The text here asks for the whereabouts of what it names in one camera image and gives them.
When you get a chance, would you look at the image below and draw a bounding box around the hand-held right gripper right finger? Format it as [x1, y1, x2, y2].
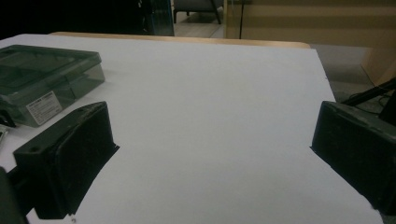
[310, 100, 396, 217]

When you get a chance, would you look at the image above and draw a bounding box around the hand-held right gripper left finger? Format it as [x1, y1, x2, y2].
[13, 101, 120, 220]

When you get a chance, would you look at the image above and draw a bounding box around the green transparent compartment box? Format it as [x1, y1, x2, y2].
[0, 44, 106, 128]

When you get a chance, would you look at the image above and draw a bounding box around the black stand leg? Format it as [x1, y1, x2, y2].
[341, 77, 396, 107]

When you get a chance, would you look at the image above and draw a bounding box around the white foam board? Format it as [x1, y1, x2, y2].
[0, 33, 385, 224]

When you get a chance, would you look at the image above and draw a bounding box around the wooden table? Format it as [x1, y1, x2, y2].
[49, 31, 312, 49]

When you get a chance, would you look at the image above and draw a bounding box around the grey chair with black legs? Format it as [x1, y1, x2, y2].
[173, 0, 226, 25]

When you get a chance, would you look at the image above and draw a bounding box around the light wooden wall panel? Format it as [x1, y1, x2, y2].
[223, 0, 396, 87]

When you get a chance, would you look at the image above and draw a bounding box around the black hanging cable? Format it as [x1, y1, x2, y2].
[238, 0, 246, 40]

